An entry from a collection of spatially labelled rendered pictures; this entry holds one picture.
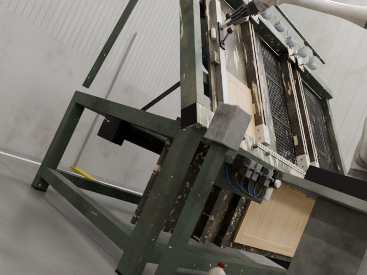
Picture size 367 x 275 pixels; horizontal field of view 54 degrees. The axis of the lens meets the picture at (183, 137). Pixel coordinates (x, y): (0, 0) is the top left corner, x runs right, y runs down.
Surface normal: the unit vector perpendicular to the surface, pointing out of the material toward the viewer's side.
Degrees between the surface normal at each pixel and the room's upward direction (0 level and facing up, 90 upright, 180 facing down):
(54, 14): 90
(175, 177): 90
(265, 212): 90
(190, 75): 90
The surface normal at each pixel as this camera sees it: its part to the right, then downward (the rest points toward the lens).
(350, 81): -0.59, -0.32
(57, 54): 0.70, 0.26
